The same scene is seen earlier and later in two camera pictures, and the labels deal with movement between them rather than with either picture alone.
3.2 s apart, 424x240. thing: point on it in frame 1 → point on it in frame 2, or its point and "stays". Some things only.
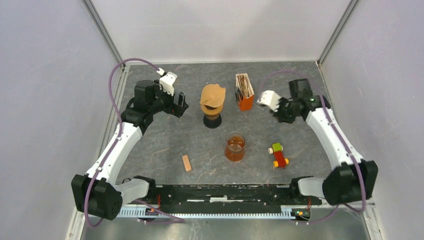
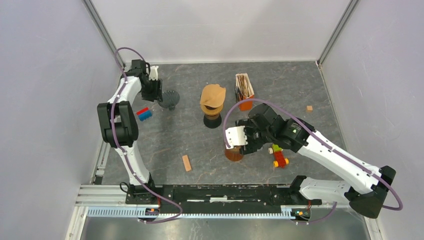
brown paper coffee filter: x=212 y=95 stays
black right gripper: x=278 y=114 → x=251 y=147
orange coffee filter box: x=244 y=92 stays
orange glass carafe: x=235 y=150 stays
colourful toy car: x=281 y=161 stays
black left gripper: x=179 y=108 → x=157 y=93
